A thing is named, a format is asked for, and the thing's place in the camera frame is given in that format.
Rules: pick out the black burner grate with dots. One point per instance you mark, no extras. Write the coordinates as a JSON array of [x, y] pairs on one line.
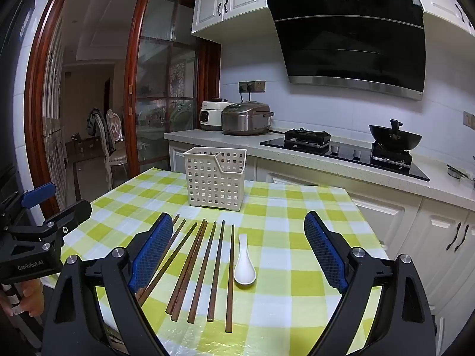
[[308, 136], [391, 155]]

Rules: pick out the white ceramic spoon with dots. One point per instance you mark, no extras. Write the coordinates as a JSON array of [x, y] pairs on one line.
[[245, 270]]

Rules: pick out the white pressure cooker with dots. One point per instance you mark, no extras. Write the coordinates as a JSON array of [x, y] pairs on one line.
[[211, 117]]

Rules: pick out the dark wooden dining table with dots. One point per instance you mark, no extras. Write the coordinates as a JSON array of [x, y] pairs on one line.
[[83, 148]]

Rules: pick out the dark jacket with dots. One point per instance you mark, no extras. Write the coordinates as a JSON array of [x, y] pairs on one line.
[[92, 122]]

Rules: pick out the green checked tablecloth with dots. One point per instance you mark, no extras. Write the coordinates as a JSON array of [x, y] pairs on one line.
[[297, 200]]

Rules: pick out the white ornate dining chair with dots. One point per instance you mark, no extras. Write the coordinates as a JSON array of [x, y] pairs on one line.
[[113, 144]]

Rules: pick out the white panelled hallway cabinet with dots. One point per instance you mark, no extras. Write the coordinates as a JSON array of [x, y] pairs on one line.
[[52, 118]]

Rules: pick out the black range hood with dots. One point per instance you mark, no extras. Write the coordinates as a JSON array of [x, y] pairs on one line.
[[352, 44]]

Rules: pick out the wooden framed glass sliding door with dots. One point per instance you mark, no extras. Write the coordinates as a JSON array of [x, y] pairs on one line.
[[163, 63]]

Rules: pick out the wall socket strip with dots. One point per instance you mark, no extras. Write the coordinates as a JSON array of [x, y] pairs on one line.
[[252, 86]]

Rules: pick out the single wall socket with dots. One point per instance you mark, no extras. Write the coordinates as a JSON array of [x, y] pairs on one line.
[[469, 118]]

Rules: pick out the set of wooden chopsticks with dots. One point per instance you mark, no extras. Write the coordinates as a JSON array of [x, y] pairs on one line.
[[230, 285]]

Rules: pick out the white perforated utensil basket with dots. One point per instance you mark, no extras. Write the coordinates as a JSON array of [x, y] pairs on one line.
[[213, 204]]

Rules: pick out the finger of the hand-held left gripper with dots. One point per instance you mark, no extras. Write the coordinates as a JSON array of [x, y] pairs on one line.
[[37, 194], [74, 211]]

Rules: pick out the black wok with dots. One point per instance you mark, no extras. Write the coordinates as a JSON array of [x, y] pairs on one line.
[[395, 137]]

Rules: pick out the white upper kitchen cabinet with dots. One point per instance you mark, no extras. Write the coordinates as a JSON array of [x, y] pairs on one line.
[[449, 3], [230, 0]]

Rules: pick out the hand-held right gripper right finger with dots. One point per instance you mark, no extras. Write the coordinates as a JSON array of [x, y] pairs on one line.
[[326, 256]]

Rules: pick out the red wooden door frame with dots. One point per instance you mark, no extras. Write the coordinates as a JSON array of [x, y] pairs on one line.
[[40, 118]]

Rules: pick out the person's left hand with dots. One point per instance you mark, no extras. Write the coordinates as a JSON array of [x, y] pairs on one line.
[[31, 296]]

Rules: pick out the black glass gas cooktop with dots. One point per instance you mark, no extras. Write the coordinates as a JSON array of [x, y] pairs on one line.
[[345, 155]]

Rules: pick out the steel rice cooker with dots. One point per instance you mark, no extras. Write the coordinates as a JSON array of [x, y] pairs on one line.
[[245, 118]]

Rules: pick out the small steel kitchen utensil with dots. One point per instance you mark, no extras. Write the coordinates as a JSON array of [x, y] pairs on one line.
[[458, 172]]

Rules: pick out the silver cooktop knob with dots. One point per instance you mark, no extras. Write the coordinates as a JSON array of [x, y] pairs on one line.
[[334, 149], [357, 154]]

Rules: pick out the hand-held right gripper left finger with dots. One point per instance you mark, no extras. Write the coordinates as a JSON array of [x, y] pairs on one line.
[[150, 256]]

